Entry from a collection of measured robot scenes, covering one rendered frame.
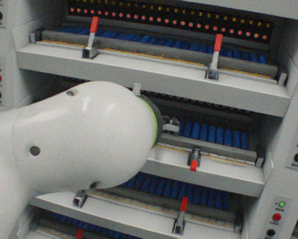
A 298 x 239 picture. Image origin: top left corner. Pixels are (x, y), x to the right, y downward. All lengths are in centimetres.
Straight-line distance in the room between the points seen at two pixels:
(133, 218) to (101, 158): 48
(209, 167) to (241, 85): 19
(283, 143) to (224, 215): 25
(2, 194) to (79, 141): 9
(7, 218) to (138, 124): 15
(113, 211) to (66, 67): 38
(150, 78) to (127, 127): 32
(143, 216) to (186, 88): 35
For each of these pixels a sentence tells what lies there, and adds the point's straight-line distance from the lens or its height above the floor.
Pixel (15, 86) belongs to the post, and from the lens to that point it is 69.
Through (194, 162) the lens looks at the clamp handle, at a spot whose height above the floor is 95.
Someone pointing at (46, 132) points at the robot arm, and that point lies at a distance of 25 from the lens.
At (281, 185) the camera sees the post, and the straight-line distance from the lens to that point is 61.
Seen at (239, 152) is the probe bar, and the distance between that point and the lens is 62.
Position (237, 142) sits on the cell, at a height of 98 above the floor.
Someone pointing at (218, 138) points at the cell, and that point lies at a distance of 65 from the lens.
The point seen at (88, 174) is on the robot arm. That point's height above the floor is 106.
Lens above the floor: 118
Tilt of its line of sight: 17 degrees down
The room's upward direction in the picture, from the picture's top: 9 degrees clockwise
